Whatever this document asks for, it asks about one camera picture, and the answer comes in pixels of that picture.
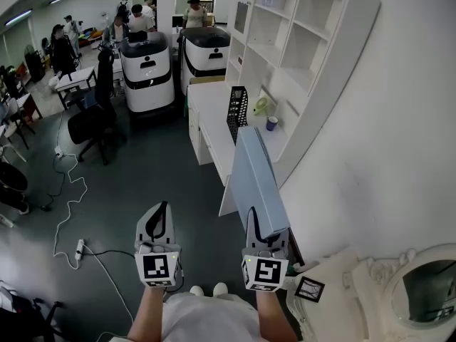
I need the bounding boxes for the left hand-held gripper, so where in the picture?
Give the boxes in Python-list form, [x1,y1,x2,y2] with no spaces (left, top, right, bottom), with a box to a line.
[133,200,183,289]

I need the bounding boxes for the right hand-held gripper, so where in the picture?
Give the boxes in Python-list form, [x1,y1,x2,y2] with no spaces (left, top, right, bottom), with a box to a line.
[240,207,290,293]

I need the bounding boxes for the black mesh file holder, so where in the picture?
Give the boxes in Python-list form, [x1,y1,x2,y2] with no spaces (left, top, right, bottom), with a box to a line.
[226,85,249,145]

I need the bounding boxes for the person's left forearm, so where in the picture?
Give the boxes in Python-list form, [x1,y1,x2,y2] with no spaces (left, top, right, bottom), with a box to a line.
[127,285,168,342]

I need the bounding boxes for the person's right forearm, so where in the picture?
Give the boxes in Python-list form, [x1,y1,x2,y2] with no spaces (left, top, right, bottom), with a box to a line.
[254,289,299,342]

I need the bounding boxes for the brown cardboard box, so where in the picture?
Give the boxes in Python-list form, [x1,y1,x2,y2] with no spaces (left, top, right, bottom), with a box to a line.
[188,76,226,85]

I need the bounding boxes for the person's white shirt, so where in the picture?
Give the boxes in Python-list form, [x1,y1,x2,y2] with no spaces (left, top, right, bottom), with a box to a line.
[108,292,271,342]

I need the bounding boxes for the white desk with drawers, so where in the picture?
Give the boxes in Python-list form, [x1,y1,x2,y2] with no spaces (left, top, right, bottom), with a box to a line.
[185,81,289,217]

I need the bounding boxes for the black office chair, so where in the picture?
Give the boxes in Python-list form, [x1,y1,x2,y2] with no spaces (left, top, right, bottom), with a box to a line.
[67,50,128,166]

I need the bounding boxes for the small green desk fan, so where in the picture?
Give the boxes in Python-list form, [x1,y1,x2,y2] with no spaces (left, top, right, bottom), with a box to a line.
[253,96,272,118]

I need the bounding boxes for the white and black delivery robot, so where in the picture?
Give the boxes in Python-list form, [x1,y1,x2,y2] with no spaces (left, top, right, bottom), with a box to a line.
[179,26,232,95]
[119,31,176,113]

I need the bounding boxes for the black folding stand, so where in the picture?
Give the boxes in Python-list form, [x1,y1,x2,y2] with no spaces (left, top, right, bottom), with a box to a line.
[0,279,65,342]

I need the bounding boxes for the white ornate round mirror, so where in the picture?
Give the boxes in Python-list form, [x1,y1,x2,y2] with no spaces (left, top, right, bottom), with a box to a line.
[356,244,456,342]

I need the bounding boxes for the white table with black legs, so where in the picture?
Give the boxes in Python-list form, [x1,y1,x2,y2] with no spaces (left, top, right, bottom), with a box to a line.
[55,66,98,110]

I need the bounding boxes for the red-brown small table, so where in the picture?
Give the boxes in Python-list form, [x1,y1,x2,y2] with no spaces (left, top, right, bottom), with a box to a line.
[16,93,43,123]

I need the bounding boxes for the white shelf unit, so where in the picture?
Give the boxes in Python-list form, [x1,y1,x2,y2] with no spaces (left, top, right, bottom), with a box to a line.
[224,0,382,188]

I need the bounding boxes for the colourful cushions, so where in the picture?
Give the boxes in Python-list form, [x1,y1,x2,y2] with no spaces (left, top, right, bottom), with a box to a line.
[78,26,104,48]

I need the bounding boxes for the black cable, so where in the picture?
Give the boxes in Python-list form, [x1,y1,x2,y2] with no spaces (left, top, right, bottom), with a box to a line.
[83,249,136,259]

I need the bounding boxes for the black picture frame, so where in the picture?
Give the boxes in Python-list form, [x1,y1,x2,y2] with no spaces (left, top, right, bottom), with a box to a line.
[294,276,326,304]

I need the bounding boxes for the straight white cable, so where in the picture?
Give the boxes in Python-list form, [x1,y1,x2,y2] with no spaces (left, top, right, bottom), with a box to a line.
[82,244,135,326]

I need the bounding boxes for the long wavy white cable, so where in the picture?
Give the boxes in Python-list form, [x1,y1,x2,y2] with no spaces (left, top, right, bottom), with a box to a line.
[52,151,89,271]

